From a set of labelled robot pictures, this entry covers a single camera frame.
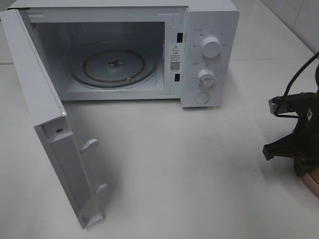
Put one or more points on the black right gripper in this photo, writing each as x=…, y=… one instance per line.
x=308, y=142

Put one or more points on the pink plate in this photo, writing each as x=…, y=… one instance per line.
x=311, y=183

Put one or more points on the white microwave door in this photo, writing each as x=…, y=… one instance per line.
x=49, y=116

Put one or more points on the lower white timer knob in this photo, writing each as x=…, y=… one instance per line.
x=206, y=78

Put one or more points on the upper white power knob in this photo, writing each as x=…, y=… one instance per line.
x=210, y=46

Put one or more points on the white microwave oven body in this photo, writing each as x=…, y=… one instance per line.
x=66, y=24

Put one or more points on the white warning label sticker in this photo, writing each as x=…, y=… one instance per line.
x=175, y=57

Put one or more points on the glass microwave turntable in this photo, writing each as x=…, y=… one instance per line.
x=110, y=65

